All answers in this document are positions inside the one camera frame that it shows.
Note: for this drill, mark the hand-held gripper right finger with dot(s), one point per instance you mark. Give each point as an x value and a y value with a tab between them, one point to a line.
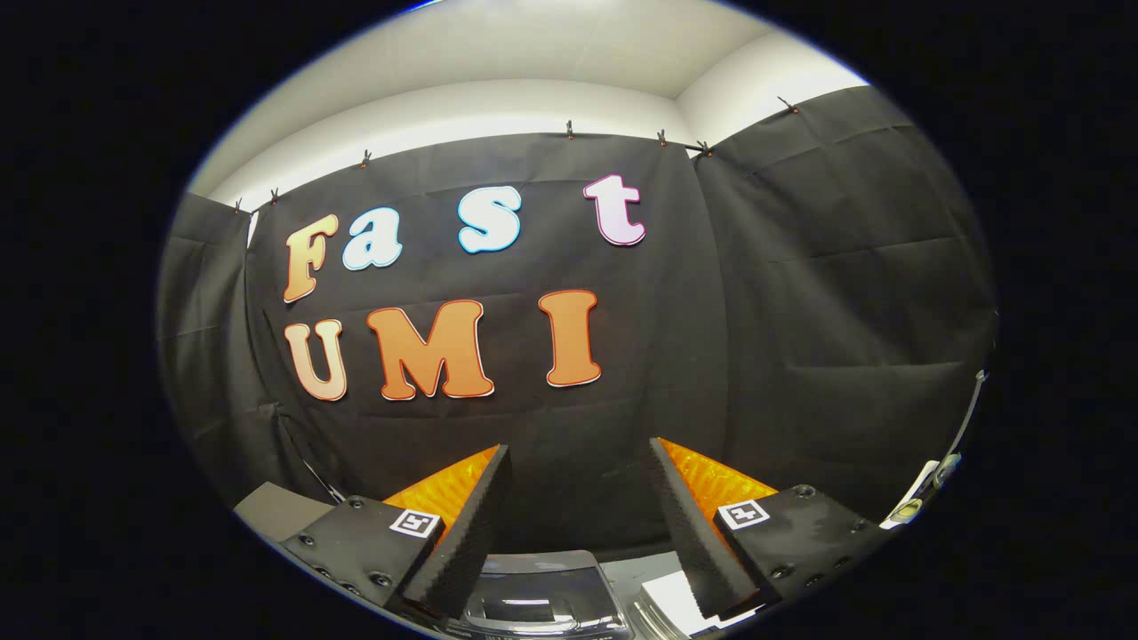
800	533

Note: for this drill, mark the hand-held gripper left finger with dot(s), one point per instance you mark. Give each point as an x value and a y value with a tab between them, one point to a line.
356	544

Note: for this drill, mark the grey washing machine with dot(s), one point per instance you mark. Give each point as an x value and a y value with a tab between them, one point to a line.
671	604

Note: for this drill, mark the dark washing machine lid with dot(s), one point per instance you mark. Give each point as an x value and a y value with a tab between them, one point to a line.
542	596

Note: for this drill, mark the grey side table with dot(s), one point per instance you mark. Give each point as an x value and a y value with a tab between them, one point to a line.
280	511

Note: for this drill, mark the tape roll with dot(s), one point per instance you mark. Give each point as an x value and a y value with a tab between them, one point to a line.
906	511

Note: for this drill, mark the white shelf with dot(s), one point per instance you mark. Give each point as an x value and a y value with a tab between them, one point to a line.
911	489

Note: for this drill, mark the black backdrop cloth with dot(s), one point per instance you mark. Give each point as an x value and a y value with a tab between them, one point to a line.
800	338

